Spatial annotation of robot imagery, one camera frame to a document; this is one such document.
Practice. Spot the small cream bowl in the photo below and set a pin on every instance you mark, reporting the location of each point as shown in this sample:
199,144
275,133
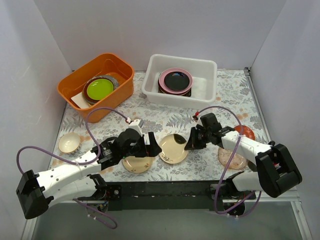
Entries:
69,143

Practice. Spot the floral table mat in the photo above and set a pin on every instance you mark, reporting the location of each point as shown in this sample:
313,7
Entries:
234,104

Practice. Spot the cream plate with green patch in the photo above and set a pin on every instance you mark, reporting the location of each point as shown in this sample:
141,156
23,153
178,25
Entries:
173,149

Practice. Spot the dark red plate in bin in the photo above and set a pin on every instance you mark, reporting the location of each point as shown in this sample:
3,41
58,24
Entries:
84,90

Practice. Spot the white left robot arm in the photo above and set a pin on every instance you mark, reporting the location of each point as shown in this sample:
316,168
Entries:
80,179

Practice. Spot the lime green plate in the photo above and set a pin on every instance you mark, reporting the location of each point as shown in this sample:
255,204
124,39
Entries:
99,88

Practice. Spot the cream floral plate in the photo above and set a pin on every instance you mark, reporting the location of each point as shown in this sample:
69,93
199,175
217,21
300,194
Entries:
137,165

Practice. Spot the black round plate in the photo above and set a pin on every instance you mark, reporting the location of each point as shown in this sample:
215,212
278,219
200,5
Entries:
176,81

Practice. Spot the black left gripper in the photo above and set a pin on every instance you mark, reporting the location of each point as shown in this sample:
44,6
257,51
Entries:
144,146

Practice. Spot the white plastic bin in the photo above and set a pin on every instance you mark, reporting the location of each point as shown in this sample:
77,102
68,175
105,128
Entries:
203,89

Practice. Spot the black floral rectangular plate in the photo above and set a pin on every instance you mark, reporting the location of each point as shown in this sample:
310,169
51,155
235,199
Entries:
190,93

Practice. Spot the red small bowl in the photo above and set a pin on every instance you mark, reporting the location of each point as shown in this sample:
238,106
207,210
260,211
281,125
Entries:
246,131

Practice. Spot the orange plastic bin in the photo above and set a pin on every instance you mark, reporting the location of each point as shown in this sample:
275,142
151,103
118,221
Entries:
104,64

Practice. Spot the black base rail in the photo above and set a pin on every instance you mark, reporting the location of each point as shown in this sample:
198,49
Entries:
139,195

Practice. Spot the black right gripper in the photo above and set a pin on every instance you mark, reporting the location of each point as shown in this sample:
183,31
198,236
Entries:
200,136

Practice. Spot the white square plate in bin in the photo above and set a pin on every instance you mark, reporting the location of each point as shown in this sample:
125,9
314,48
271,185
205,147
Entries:
80,101

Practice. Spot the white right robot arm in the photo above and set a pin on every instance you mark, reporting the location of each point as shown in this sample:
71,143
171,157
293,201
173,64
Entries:
276,171

